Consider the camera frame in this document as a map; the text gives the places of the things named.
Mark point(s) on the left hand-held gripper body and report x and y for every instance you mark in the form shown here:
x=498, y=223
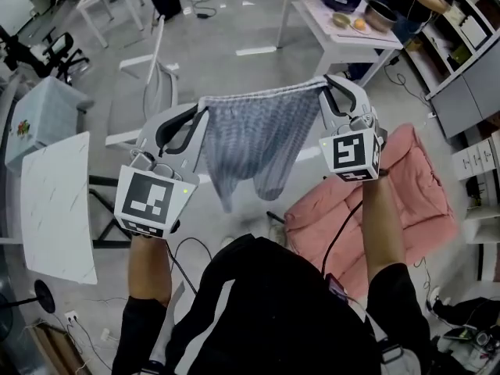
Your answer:
x=148, y=201

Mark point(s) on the pale blue covered box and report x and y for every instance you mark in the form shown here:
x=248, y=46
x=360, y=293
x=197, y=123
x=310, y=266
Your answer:
x=47, y=115

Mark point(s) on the person's torso in black shirt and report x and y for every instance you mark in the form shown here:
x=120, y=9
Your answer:
x=273, y=318

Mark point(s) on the person's right shoe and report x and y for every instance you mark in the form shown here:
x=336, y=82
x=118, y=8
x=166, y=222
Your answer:
x=277, y=233

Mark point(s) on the blue checkered shorts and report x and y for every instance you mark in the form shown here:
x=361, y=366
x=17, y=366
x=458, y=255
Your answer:
x=254, y=139

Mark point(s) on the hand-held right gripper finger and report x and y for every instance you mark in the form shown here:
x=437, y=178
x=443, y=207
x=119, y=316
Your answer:
x=361, y=100
x=328, y=113

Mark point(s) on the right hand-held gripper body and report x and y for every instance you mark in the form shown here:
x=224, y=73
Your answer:
x=351, y=151

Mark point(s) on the white power strip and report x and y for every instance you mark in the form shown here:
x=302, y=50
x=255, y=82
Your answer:
x=71, y=317

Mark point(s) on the dark wrist band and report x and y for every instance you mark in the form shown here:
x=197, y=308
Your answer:
x=383, y=172

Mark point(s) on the white desk with drawers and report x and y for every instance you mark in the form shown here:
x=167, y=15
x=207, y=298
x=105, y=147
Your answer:
x=476, y=154

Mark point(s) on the person's left shoe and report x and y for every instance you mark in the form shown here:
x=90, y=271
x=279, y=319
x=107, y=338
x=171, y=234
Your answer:
x=227, y=241

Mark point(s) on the person's shoe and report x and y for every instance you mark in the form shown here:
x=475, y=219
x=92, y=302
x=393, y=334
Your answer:
x=277, y=233
x=227, y=241

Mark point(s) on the white table with pink cloth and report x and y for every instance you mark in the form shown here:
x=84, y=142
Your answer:
x=336, y=45

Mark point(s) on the pink cushioned armchair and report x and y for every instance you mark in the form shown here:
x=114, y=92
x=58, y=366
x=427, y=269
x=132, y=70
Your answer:
x=390, y=209

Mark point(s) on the black metal table frame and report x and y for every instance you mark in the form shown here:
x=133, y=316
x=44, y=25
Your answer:
x=109, y=209

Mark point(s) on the black office chair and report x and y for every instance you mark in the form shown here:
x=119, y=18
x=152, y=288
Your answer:
x=58, y=53

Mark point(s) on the black lamp base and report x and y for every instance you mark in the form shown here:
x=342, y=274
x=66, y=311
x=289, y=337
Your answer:
x=43, y=295

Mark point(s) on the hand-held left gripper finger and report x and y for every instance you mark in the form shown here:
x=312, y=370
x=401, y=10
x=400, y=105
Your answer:
x=150, y=133
x=193, y=151

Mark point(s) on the person's right forearm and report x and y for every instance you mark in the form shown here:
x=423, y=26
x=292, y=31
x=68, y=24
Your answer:
x=383, y=229

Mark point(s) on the person's left forearm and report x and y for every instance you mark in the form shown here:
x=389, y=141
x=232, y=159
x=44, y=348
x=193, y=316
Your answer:
x=150, y=272

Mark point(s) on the orange fruit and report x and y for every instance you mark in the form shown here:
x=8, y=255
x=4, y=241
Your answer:
x=359, y=24

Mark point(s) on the white shelf unit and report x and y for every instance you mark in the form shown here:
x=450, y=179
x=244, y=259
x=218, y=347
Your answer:
x=461, y=33

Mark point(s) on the black waist device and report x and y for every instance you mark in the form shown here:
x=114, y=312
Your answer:
x=336, y=287

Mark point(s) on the small bowl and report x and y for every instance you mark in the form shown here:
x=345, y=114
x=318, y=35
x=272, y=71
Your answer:
x=341, y=20

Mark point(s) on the copper inner pot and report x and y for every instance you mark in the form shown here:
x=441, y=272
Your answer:
x=381, y=16

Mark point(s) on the white marbled table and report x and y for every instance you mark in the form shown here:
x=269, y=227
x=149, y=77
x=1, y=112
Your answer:
x=54, y=209

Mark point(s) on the grey fridge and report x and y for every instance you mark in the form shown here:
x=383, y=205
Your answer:
x=468, y=92

